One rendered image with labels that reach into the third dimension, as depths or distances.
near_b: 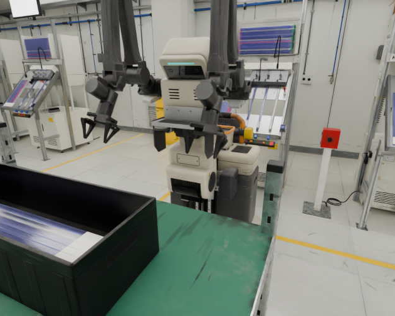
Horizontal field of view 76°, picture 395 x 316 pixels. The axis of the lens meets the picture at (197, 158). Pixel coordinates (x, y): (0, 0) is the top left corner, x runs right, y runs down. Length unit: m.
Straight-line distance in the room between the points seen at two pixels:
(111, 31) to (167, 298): 0.91
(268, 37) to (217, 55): 1.86
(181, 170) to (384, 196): 2.03
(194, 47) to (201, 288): 0.90
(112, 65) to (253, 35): 1.88
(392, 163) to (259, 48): 1.55
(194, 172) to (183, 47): 0.55
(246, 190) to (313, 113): 2.87
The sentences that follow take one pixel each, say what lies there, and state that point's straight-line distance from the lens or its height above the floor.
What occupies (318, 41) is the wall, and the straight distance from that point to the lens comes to 4.17.
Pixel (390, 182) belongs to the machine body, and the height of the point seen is 0.33.
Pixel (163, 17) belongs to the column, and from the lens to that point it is 4.32.
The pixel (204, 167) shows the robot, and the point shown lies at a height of 0.82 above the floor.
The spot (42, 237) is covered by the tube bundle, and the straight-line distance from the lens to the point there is 0.52.
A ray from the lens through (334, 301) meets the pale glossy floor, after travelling 1.85.
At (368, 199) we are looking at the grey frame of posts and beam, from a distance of 2.47.
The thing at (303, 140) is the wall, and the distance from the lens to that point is 4.29.
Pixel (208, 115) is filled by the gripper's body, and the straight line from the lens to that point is 0.81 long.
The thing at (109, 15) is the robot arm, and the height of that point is 1.44.
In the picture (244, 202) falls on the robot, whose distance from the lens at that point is 1.52.
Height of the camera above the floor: 1.27
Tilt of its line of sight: 20 degrees down
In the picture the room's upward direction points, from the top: straight up
